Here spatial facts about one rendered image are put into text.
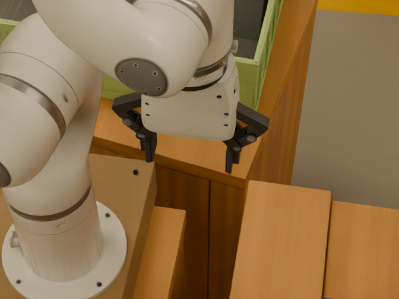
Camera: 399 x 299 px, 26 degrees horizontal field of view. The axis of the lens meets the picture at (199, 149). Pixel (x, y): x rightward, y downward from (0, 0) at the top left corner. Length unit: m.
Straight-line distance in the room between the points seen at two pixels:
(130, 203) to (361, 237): 0.38
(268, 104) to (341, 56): 1.23
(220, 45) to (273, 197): 0.66
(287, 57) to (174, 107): 0.92
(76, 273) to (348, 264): 0.43
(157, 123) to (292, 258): 0.52
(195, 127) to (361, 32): 2.12
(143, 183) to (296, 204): 0.25
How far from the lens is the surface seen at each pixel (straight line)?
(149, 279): 1.41
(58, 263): 1.26
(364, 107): 2.77
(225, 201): 1.67
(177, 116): 0.89
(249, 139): 0.93
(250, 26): 1.73
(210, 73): 0.82
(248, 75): 1.57
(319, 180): 2.57
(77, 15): 0.71
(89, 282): 1.31
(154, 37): 0.71
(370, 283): 1.39
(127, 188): 1.40
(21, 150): 0.97
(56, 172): 1.11
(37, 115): 0.98
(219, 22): 0.77
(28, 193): 1.12
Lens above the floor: 2.08
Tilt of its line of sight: 53 degrees down
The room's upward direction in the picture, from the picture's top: straight up
